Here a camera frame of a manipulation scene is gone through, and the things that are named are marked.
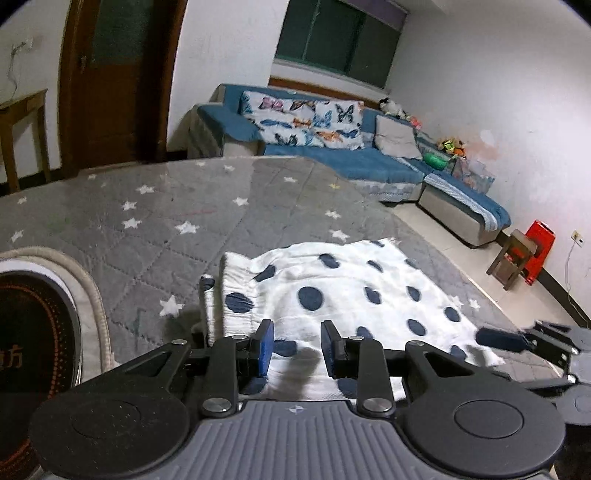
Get butterfly print pillow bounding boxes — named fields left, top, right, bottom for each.
left=314, top=99, right=365, bottom=151
left=238, top=90, right=324, bottom=147

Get brown wooden door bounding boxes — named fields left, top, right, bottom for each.
left=58, top=0, right=188, bottom=178

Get white polka dot pants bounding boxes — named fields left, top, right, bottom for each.
left=198, top=237, right=506, bottom=402

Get white wall socket with cable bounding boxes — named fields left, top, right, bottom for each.
left=7, top=39, right=35, bottom=100
left=566, top=231, right=585, bottom=319

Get round built-in induction cooker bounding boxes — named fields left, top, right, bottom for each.
left=0, top=247, right=114, bottom=480

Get red plastic stool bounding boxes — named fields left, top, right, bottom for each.
left=524, top=220, right=557, bottom=285

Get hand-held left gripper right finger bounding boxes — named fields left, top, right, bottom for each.
left=320, top=319, right=483, bottom=415

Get clear plastic bag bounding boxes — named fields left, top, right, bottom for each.
left=452, top=157, right=496, bottom=191

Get grey star quilted table cover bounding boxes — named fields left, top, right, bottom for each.
left=0, top=156, right=568, bottom=402

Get small wooden stool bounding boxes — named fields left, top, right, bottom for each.
left=486, top=229, right=541, bottom=291

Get green framed window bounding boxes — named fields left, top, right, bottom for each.
left=274, top=0, right=409, bottom=89

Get blue sofa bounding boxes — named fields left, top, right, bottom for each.
left=187, top=83, right=512, bottom=250

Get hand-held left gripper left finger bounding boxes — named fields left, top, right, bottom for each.
left=117, top=318, right=276, bottom=415

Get grey cushion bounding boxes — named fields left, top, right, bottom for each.
left=374, top=114, right=423, bottom=160

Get colourful plush toys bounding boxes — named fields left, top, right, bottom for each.
left=436, top=137, right=467, bottom=158

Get wooden side table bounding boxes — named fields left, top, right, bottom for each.
left=0, top=89, right=51, bottom=192

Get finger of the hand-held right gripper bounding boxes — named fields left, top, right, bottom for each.
left=477, top=327, right=570, bottom=366
left=531, top=320, right=591, bottom=343

